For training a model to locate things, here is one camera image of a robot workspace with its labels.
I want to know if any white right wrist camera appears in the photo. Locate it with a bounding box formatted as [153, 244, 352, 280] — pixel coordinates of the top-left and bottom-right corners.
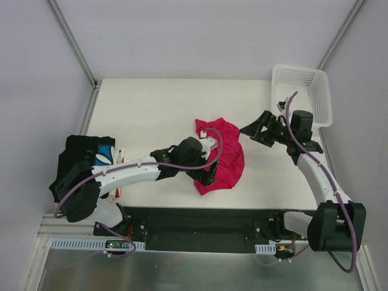
[276, 98, 289, 112]

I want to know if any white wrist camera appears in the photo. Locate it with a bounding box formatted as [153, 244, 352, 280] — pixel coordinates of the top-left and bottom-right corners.
[199, 137, 218, 152]
[276, 98, 289, 112]

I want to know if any white red folded shirt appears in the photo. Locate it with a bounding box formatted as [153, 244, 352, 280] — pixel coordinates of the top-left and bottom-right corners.
[107, 145, 128, 202]

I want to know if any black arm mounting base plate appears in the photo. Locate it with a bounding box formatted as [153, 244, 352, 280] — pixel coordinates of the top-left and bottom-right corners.
[93, 206, 310, 252]

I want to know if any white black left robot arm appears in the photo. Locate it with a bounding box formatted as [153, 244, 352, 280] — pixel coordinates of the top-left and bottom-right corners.
[49, 135, 223, 238]

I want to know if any pink t shirt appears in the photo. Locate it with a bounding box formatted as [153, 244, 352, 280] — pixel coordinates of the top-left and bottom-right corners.
[194, 118, 245, 196]

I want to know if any white slotted cable duct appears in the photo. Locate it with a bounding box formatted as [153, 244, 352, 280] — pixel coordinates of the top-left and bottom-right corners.
[255, 244, 276, 255]
[51, 238, 146, 252]

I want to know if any black folded t shirt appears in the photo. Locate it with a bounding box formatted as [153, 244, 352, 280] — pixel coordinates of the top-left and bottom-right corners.
[49, 135, 116, 203]

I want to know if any white slotted cable duct left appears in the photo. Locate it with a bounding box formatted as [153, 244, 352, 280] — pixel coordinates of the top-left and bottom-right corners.
[51, 238, 146, 252]

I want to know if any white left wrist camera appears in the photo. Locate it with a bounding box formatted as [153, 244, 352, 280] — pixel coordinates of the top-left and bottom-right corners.
[199, 137, 218, 152]

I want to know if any white perforated plastic basket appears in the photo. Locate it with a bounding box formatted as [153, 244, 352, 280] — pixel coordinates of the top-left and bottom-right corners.
[271, 64, 333, 129]

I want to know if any aluminium frame rail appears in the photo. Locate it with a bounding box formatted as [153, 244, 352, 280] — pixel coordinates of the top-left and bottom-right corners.
[38, 213, 101, 236]

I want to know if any white slotted cable duct right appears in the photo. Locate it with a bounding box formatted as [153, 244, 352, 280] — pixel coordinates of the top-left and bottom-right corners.
[255, 244, 276, 255]

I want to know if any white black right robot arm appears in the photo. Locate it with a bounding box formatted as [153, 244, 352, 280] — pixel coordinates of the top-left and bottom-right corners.
[240, 110, 366, 252]

